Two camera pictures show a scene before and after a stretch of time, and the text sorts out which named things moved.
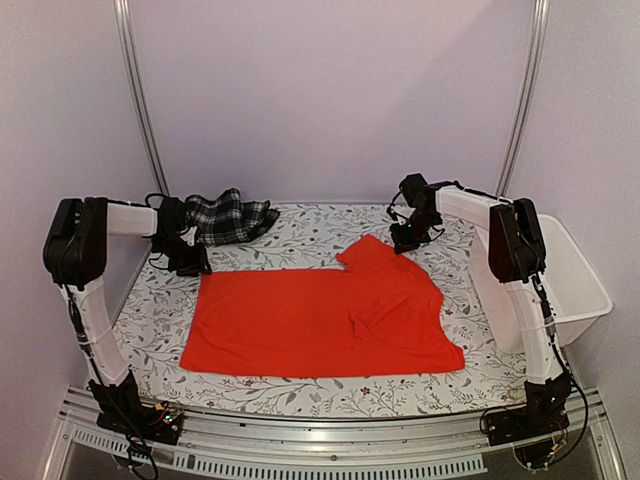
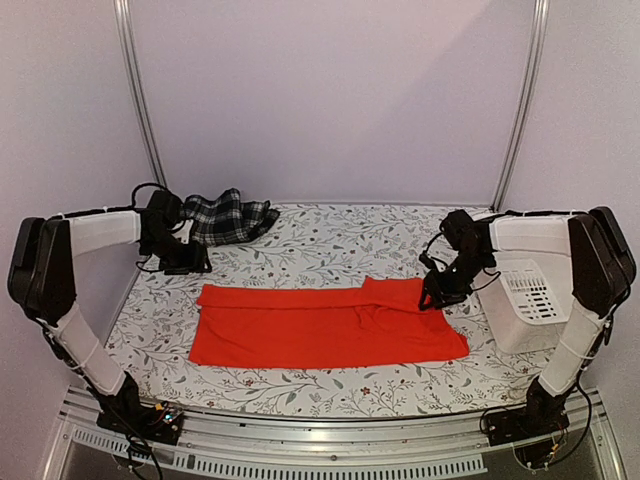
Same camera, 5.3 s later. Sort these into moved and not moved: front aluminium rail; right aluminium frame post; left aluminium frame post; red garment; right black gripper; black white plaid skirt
Moved: red garment; right black gripper
Not moved: black white plaid skirt; left aluminium frame post; front aluminium rail; right aluminium frame post
